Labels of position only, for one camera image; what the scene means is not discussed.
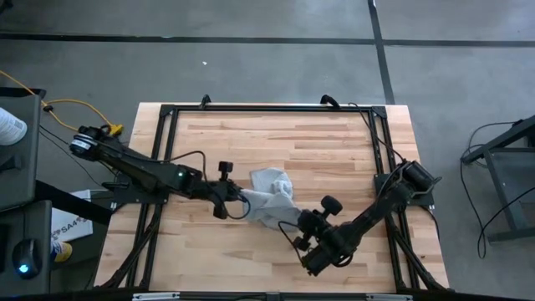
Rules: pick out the grey metal cart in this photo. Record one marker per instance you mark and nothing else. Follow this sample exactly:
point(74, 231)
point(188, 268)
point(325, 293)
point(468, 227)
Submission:
point(522, 184)

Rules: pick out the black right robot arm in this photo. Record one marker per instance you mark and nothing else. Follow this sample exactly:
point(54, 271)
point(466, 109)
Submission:
point(368, 217)

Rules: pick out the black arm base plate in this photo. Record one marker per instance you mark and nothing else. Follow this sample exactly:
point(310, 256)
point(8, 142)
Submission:
point(422, 198)
point(125, 196)

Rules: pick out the black aluminium table frame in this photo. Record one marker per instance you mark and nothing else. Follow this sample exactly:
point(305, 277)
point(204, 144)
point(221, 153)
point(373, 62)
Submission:
point(271, 108)

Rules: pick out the black desk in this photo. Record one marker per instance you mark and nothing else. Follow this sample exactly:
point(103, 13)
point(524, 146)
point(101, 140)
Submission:
point(25, 175)

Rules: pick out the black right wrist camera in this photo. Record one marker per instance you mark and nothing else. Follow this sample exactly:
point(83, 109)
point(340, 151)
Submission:
point(302, 243)

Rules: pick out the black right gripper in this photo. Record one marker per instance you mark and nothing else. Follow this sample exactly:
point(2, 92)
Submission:
point(322, 226)

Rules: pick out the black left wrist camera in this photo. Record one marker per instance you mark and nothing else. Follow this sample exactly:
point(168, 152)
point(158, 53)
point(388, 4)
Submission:
point(220, 211)

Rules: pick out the white cardboard box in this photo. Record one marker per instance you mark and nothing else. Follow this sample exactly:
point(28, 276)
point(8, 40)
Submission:
point(71, 226)

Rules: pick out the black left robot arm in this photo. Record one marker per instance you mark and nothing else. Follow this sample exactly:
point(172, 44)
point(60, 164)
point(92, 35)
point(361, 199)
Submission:
point(138, 169)

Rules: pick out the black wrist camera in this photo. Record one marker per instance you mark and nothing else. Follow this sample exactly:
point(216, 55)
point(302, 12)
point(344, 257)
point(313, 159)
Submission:
point(302, 243)
point(220, 211)

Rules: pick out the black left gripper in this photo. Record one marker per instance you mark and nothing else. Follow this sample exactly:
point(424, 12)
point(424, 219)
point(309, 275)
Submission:
point(223, 191)

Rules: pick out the grey microfiber towel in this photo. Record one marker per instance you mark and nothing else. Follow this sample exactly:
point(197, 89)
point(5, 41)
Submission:
point(271, 196)

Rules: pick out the silver frame bracket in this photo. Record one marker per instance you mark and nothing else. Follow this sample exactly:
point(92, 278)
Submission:
point(388, 297)
point(156, 296)

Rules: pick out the black slanted beam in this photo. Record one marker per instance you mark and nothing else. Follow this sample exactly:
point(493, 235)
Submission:
point(75, 203)

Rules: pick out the person's yellow shoe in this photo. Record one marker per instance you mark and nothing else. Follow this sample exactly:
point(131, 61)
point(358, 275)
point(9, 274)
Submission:
point(62, 252)

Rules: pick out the black computer mouse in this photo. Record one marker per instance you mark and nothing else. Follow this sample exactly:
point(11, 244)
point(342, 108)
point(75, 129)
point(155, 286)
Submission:
point(27, 257)

